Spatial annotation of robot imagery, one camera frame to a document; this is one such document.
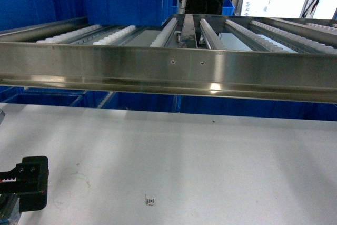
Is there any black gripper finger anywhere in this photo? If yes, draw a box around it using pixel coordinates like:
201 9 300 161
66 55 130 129
1 156 49 212

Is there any blue bin under rack right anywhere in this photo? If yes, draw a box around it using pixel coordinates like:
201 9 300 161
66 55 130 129
180 96 336 121

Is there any steel roller shelf rack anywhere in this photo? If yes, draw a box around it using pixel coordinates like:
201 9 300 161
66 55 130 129
1 14 336 103

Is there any large blue bin on rack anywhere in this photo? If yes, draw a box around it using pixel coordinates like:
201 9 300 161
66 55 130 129
83 0 173 26

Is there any blue bin under rack left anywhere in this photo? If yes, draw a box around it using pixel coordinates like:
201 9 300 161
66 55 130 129
1 87 89 107

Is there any red button switch black base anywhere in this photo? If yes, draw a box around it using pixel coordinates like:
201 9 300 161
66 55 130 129
1 193 21 224

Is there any blue bin under rack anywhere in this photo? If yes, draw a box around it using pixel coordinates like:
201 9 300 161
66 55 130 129
180 96 336 121
1 87 89 107

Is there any small blue bin back right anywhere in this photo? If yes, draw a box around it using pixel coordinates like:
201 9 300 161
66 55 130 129
222 0 235 16

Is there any QR code sticker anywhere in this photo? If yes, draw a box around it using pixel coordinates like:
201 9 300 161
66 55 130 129
145 194 157 207

